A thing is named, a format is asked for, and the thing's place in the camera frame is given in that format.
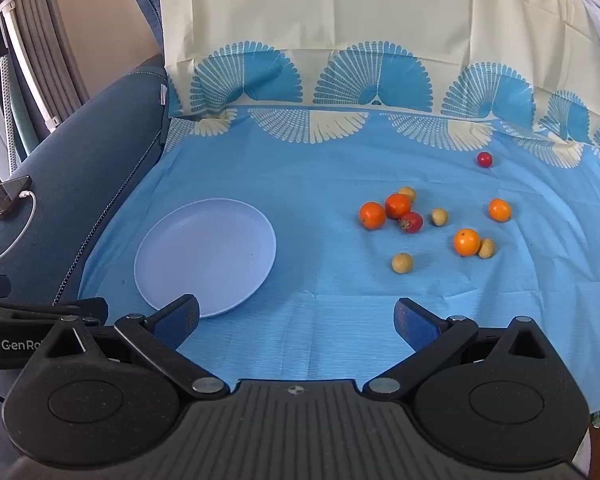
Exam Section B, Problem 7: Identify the grey pleated curtain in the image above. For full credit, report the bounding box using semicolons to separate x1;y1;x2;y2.
0;0;91;181

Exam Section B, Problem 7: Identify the pale blue round plate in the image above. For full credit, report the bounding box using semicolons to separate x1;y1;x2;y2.
133;197;277;319

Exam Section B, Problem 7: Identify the blue fan-print bed sheet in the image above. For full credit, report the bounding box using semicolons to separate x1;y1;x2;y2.
77;0;600;411

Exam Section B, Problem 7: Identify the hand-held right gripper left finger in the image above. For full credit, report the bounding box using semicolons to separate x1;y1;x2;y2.
45;294;230;401

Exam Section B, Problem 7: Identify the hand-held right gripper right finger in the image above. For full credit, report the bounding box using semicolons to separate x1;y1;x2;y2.
362;297;556;401

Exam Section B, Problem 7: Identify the dark blue sofa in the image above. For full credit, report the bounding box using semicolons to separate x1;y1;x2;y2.
0;0;172;333

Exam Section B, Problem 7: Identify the white charging cable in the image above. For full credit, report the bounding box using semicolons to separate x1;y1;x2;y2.
0;190;39;269

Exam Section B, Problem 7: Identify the small orange tangerine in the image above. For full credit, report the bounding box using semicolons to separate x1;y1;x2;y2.
488;198;512;223
384;193;413;220
453;228;481;258
358;201;387;231

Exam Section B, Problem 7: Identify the white curtain tieback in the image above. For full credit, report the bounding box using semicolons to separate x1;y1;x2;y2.
0;0;63;133

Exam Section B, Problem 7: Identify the black smartphone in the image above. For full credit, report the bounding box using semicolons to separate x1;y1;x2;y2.
0;175;34;221

